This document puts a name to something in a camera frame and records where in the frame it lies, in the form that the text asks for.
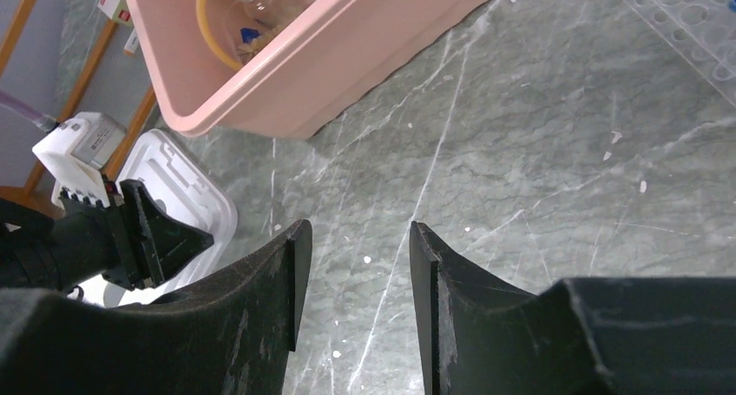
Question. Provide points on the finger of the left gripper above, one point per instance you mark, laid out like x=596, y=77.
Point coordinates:
x=151, y=247

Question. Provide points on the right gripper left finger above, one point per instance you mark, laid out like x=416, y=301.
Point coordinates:
x=228, y=333

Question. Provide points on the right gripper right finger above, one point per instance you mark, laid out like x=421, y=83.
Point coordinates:
x=478, y=334

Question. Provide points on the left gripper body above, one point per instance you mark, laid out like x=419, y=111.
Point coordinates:
x=59, y=254

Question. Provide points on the white tray lid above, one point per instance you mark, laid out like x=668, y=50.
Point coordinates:
x=184, y=192

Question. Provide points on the tan rubber tube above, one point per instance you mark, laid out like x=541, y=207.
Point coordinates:
x=211, y=42

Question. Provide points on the wooden shelf rack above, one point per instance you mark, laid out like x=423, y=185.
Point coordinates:
x=30, y=195

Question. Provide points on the white green eraser box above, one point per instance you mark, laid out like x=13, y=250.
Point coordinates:
x=116, y=10

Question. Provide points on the pink plastic bin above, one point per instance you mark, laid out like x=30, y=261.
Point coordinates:
x=317, y=66

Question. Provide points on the clear well plate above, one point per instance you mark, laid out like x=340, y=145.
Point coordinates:
x=701, y=31

